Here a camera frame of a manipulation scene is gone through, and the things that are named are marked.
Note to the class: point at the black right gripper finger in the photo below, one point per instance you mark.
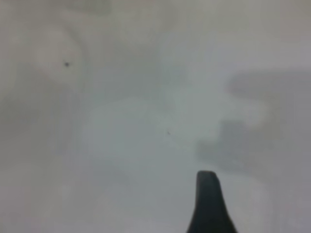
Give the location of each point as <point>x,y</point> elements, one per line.
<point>210,208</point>

